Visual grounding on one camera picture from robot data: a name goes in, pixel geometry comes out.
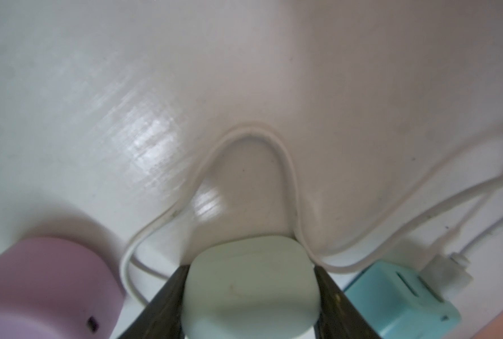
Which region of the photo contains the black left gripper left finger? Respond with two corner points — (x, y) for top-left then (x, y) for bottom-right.
(119, 265), (190, 339)

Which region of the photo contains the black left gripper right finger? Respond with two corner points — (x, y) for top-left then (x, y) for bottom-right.
(314, 266), (381, 339)

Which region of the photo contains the mint green earbuds case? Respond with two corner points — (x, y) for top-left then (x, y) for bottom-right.
(182, 236), (321, 338)

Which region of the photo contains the teal usb charger adapter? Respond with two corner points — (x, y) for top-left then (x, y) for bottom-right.
(344, 261), (461, 338)

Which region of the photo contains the purple earbuds case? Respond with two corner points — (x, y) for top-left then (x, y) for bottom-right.
(0, 237), (124, 338)

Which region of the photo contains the white usb cable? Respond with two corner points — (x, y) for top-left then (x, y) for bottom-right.
(118, 122), (503, 308)

